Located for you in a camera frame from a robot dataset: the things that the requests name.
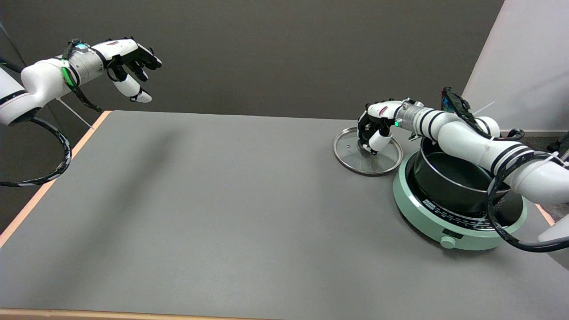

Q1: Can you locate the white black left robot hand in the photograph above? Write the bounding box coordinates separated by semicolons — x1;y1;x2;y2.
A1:
102;37;163;104

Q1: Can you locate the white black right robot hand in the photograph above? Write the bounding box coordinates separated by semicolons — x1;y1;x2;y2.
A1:
357;99;405;155

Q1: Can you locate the glass pot lid black knob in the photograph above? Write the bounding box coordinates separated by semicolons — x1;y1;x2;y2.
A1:
333;127;404;176

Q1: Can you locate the thin white rod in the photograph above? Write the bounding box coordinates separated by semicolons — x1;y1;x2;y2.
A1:
57;98;95;130

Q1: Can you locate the mint green induction cooker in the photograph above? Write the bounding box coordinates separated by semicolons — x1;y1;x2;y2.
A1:
393;148;528;251

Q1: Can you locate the wheeled chair base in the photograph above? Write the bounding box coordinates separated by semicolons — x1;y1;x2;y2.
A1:
547;131;569;167

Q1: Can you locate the green black left wrist cable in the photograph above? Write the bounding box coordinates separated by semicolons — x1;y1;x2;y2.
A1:
61;39;104;113

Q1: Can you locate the black right wrist cable bundle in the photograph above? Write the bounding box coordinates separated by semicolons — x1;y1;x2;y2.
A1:
441;87;525;140

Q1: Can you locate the black saucepan with handle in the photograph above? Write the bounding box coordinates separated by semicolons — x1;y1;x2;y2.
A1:
413;136;512;213

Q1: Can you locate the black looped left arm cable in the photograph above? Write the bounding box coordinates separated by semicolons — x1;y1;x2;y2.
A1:
0;116;72;187

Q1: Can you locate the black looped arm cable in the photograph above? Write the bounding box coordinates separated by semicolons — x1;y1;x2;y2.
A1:
0;116;72;187
486;151;569;253

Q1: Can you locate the black looped right arm cable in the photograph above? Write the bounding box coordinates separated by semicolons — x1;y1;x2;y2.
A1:
486;151;569;253

